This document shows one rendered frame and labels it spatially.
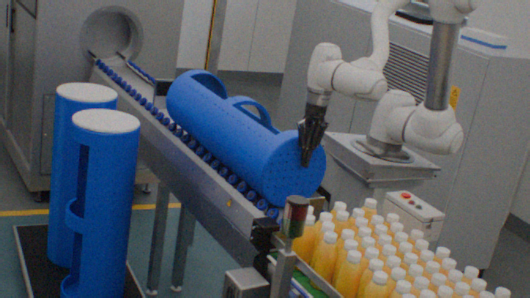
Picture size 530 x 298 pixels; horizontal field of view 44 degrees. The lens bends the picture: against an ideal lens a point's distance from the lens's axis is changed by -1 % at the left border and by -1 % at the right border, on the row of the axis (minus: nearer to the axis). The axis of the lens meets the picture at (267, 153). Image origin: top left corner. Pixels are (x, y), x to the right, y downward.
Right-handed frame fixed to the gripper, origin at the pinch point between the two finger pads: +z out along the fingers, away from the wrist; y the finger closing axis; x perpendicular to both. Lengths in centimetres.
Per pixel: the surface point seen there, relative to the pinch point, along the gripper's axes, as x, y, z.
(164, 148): 86, -15, 30
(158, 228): 92, -10, 75
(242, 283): -27, -36, 30
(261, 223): -15.4, -25.0, 15.9
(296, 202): -50, -39, -10
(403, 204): -30.3, 22.0, 6.4
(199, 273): 106, 24, 116
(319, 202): -11.4, 0.5, 12.5
